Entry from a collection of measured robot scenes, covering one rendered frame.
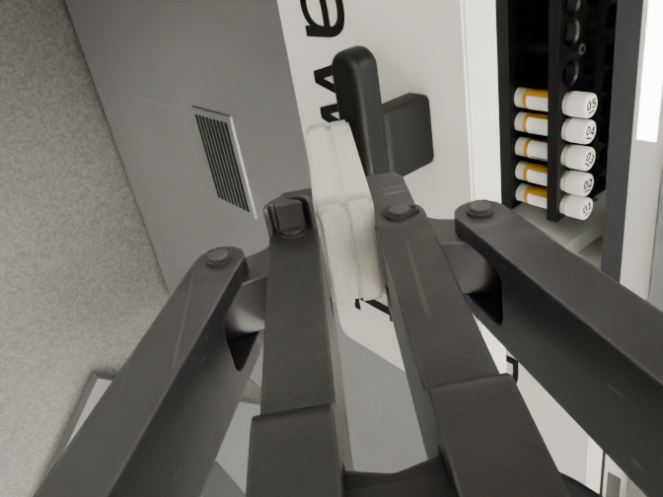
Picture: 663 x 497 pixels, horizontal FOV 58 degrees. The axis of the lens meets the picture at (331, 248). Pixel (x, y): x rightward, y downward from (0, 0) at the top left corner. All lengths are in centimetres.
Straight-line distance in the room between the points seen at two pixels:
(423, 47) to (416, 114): 2
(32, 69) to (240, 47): 57
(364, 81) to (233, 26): 38
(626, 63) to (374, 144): 15
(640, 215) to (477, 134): 14
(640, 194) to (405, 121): 15
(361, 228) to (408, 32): 10
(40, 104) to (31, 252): 25
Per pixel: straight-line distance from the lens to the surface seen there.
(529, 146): 35
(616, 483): 47
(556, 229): 40
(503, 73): 34
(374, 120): 21
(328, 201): 15
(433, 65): 23
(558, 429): 44
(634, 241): 35
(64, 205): 114
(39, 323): 120
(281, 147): 57
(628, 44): 32
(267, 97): 56
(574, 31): 33
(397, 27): 24
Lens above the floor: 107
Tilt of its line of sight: 47 degrees down
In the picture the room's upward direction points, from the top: 115 degrees clockwise
